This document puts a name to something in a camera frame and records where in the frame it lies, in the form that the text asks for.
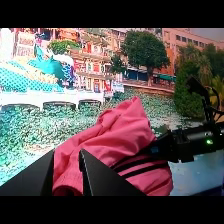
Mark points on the magenta garment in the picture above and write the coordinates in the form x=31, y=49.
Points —
x=120, y=136

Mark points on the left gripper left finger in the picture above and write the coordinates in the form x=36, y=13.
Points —
x=28, y=178

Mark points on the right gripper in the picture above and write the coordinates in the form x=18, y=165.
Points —
x=193, y=143

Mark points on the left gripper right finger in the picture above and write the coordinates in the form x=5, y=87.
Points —
x=101, y=178

